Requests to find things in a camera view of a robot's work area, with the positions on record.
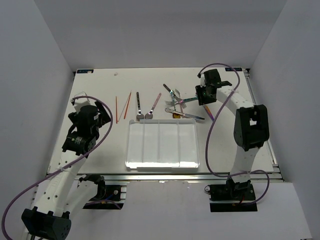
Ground orange chopstick right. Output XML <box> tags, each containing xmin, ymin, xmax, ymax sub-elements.
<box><xmin>123</xmin><ymin>92</ymin><xmax>132</xmax><ymax>120</ymax></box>

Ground pink handled fork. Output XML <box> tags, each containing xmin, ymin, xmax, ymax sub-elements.
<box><xmin>174</xmin><ymin>95</ymin><xmax>186</xmax><ymax>113</ymax></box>

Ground blue label sticker right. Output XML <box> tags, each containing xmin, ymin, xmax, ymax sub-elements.
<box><xmin>224</xmin><ymin>67</ymin><xmax>243</xmax><ymax>72</ymax></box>

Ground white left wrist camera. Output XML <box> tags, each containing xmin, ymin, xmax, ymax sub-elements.
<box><xmin>70</xmin><ymin>91</ymin><xmax>91</xmax><ymax>113</ymax></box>

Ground orange chopstick left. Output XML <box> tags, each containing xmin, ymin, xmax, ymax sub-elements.
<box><xmin>115</xmin><ymin>96</ymin><xmax>118</xmax><ymax>124</ymax></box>

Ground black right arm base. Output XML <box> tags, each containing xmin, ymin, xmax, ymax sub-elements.
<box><xmin>204</xmin><ymin>178</ymin><xmax>258</xmax><ymax>213</ymax></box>

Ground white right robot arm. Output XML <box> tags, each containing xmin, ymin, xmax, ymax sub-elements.
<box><xmin>195</xmin><ymin>69</ymin><xmax>270</xmax><ymax>200</ymax></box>

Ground orange chopstick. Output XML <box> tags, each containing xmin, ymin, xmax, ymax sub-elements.
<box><xmin>115</xmin><ymin>96</ymin><xmax>118</xmax><ymax>124</ymax></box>
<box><xmin>123</xmin><ymin>92</ymin><xmax>132</xmax><ymax>120</ymax></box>

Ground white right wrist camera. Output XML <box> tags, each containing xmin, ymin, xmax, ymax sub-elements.
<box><xmin>197</xmin><ymin>73</ymin><xmax>206</xmax><ymax>87</ymax></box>

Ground blue label sticker left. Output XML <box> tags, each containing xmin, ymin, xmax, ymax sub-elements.
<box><xmin>76</xmin><ymin>69</ymin><xmax>94</xmax><ymax>74</ymax></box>

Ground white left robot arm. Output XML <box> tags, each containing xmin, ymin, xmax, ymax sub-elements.
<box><xmin>21</xmin><ymin>101</ymin><xmax>113</xmax><ymax>240</ymax></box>

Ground black handled spoon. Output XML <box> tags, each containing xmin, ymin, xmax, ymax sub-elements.
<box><xmin>136</xmin><ymin>91</ymin><xmax>144</xmax><ymax>122</ymax></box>

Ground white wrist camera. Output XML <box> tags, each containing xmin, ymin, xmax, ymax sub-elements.
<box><xmin>70</xmin><ymin>91</ymin><xmax>91</xmax><ymax>113</ymax></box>
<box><xmin>197</xmin><ymin>73</ymin><xmax>206</xmax><ymax>87</ymax></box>

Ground white divided cutlery tray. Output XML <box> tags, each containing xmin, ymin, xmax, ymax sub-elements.
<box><xmin>125</xmin><ymin>118</ymin><xmax>200</xmax><ymax>171</ymax></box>

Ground pink handled spoon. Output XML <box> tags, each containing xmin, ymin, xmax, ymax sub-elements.
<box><xmin>144</xmin><ymin>93</ymin><xmax>162</xmax><ymax>120</ymax></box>

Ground rainbow iridescent spoon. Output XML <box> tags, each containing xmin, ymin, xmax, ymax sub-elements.
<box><xmin>170</xmin><ymin>95</ymin><xmax>181</xmax><ymax>119</ymax></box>

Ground green handled fork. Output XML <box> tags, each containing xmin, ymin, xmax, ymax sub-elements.
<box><xmin>165</xmin><ymin>97</ymin><xmax>198</xmax><ymax>107</ymax></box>

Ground ornate silver knife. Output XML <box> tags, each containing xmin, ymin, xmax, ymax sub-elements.
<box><xmin>164</xmin><ymin>107</ymin><xmax>205</xmax><ymax>121</ymax></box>

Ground rainbow iridescent knife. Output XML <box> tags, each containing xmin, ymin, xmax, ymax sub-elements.
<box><xmin>203</xmin><ymin>105</ymin><xmax>215</xmax><ymax>122</ymax></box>

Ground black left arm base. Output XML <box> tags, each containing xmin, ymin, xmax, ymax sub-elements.
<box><xmin>83</xmin><ymin>176</ymin><xmax>127</xmax><ymax>210</ymax></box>

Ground black handled fork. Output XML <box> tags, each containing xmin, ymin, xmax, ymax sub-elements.
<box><xmin>163</xmin><ymin>83</ymin><xmax>181</xmax><ymax>102</ymax></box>

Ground blue label sticker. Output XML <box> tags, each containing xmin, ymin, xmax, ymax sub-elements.
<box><xmin>76</xmin><ymin>69</ymin><xmax>94</xmax><ymax>74</ymax></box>
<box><xmin>224</xmin><ymin>67</ymin><xmax>243</xmax><ymax>72</ymax></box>

